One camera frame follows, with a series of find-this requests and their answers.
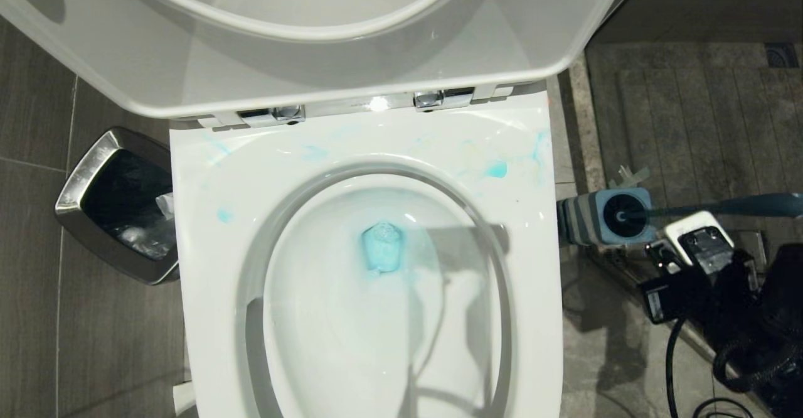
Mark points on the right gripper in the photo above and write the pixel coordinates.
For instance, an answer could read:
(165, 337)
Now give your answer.
(680, 295)

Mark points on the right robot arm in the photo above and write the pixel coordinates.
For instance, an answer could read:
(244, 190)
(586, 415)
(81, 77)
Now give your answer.
(775, 317)

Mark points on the blue toilet brush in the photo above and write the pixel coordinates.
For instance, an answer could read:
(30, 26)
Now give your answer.
(740, 205)

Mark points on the blue grey brush holder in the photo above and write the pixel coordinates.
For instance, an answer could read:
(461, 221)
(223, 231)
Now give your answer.
(583, 218)

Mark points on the chrome toilet hinge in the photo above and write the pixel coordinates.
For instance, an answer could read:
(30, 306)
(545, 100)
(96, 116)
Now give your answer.
(271, 115)
(442, 98)

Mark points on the white toilet bowl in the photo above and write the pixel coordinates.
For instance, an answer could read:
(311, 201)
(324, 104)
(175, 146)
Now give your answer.
(213, 292)

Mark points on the white toilet lid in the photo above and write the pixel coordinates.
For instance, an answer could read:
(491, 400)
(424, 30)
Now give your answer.
(125, 73)

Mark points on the clear plastic clip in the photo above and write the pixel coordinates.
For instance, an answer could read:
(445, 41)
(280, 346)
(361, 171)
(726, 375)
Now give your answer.
(629, 177)

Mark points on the metal floor drain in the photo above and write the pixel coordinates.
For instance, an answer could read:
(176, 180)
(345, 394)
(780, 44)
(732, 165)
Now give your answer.
(781, 55)

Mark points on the crumpled white tissue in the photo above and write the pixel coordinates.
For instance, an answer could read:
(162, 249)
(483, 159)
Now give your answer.
(165, 206)

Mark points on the stainless steel trash bin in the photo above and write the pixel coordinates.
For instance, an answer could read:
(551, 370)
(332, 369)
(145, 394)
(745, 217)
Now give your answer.
(88, 176)

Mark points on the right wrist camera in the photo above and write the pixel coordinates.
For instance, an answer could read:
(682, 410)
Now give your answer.
(693, 230)

